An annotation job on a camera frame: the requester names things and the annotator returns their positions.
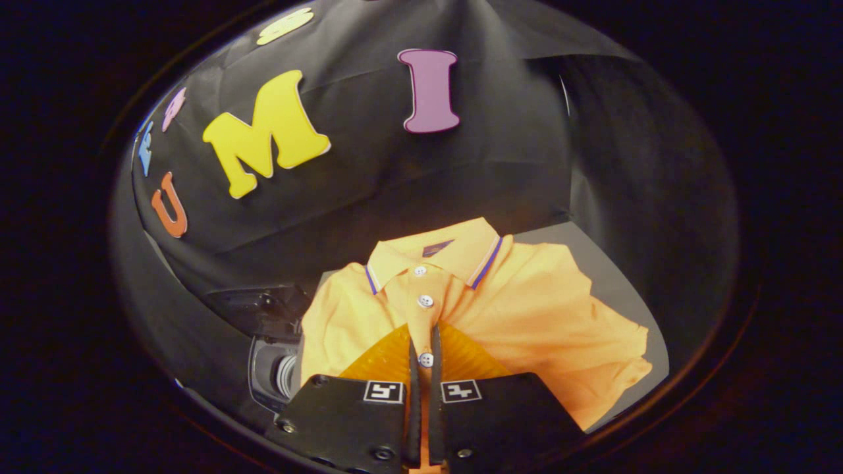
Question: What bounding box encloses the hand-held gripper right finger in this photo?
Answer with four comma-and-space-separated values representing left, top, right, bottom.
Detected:
428, 323, 587, 472

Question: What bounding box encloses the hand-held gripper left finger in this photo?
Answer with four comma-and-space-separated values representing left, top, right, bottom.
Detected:
267, 323, 422, 473

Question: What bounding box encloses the orange polo shirt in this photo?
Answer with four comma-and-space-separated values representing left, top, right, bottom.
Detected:
300, 217, 654, 474

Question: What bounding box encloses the dark washing machine lid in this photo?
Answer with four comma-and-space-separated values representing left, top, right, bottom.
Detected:
207, 284, 312, 338

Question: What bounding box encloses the beige cabinet with dark top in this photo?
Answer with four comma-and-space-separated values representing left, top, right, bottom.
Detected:
315, 221, 670, 434

